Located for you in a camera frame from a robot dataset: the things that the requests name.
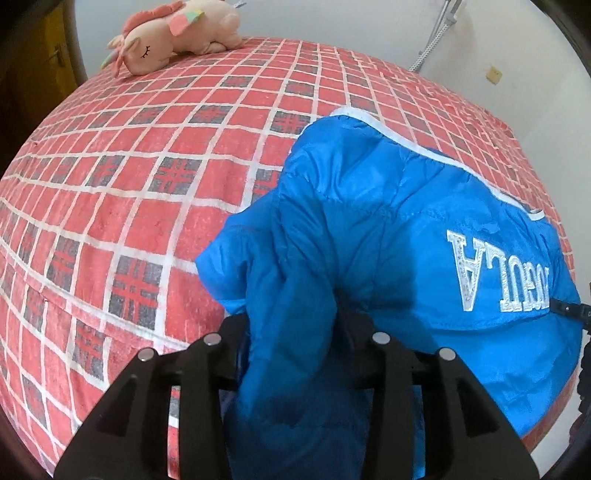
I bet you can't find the blue puffer jacket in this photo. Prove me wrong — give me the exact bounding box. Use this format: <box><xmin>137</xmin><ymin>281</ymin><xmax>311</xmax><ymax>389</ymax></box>
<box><xmin>195</xmin><ymin>108</ymin><xmax>582</xmax><ymax>479</ymax></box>

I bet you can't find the red plaid bed sheet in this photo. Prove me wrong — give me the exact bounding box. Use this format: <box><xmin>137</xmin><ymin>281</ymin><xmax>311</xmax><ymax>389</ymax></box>
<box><xmin>1</xmin><ymin>38</ymin><xmax>560</xmax><ymax>474</ymax></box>

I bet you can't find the yellow wooden cabinet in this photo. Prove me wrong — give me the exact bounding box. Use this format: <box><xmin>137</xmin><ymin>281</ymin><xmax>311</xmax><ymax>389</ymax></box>
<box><xmin>1</xmin><ymin>1</ymin><xmax>87</xmax><ymax>161</ymax></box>

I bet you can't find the pink unicorn plush toy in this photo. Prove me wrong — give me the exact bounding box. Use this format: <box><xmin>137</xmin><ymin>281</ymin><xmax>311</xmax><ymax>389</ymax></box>
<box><xmin>101</xmin><ymin>1</ymin><xmax>242</xmax><ymax>76</ymax></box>

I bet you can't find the beige wall switch plate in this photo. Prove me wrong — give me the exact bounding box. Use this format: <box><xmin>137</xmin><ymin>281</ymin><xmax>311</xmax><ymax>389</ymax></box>
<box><xmin>486</xmin><ymin>66</ymin><xmax>503</xmax><ymax>85</ymax></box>

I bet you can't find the grey corrugated hose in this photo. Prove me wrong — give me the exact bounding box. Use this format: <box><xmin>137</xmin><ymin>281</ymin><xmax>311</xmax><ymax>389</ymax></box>
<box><xmin>409</xmin><ymin>0</ymin><xmax>464</xmax><ymax>73</ymax></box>

